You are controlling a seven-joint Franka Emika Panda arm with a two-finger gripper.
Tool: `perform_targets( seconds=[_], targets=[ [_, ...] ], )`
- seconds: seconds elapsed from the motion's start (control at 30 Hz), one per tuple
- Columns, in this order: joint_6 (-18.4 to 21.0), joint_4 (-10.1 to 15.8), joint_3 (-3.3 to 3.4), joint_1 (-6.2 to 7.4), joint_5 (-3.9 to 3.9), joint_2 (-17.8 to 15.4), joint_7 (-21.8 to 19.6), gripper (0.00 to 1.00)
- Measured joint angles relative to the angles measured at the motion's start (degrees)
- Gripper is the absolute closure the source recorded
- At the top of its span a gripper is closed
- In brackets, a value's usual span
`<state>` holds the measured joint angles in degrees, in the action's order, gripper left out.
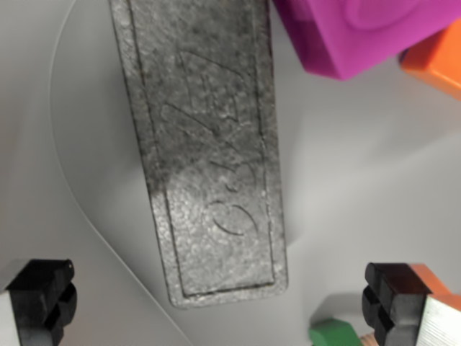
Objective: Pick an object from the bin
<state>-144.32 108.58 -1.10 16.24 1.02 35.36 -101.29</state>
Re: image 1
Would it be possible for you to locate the silver embossed metal bar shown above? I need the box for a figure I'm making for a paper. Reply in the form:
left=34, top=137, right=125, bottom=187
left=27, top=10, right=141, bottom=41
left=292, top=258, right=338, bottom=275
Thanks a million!
left=107, top=0, right=290, bottom=309

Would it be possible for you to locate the green-headed wooden toy bolt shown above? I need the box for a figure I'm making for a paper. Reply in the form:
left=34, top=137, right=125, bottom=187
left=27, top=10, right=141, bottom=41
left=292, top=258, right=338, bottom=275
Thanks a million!
left=308, top=316, right=376, bottom=346

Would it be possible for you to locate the black-padded silver gripper right finger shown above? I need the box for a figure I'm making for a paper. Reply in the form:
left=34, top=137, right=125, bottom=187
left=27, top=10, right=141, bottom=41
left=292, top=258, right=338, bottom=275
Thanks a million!
left=362, top=262, right=461, bottom=346

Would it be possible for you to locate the purple cube block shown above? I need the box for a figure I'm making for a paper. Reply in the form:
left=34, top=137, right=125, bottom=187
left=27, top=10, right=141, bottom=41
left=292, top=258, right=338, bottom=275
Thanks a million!
left=272, top=0, right=461, bottom=81

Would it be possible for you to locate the grey plastic bin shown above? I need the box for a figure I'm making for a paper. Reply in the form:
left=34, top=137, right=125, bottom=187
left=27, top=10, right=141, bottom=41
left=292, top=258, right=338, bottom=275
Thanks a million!
left=0, top=0, right=461, bottom=346

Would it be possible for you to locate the black-padded silver gripper left finger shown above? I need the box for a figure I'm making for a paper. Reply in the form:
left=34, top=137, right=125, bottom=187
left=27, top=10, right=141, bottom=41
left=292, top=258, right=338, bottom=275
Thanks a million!
left=0, top=258, right=79, bottom=346

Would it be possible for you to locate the orange rectangular block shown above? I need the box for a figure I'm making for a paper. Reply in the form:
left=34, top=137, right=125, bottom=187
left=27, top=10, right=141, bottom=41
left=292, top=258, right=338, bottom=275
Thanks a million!
left=398, top=19, right=461, bottom=102

